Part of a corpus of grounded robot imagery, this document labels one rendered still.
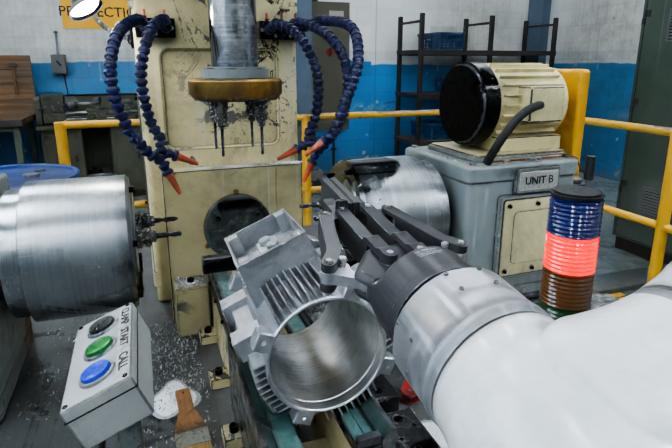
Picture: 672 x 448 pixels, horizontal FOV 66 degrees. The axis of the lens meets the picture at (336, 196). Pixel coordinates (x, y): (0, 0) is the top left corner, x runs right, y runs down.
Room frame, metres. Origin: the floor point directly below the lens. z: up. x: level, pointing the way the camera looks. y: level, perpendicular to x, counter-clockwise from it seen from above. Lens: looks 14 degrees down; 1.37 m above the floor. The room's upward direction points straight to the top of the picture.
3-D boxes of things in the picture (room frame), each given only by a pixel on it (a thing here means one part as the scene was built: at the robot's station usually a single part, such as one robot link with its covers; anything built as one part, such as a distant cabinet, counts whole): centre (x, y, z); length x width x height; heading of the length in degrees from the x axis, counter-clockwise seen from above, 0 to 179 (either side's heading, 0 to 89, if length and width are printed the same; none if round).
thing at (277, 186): (1.15, 0.24, 0.97); 0.30 x 0.11 x 0.34; 110
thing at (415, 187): (1.12, -0.13, 1.04); 0.41 x 0.25 x 0.25; 110
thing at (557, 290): (0.60, -0.29, 1.10); 0.06 x 0.06 x 0.04
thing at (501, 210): (1.21, -0.38, 0.99); 0.35 x 0.31 x 0.37; 110
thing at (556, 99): (1.19, -0.42, 1.16); 0.33 x 0.26 x 0.42; 110
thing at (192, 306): (1.03, 0.31, 0.86); 0.07 x 0.06 x 0.12; 110
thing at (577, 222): (0.60, -0.29, 1.19); 0.06 x 0.06 x 0.04
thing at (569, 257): (0.60, -0.29, 1.14); 0.06 x 0.06 x 0.04
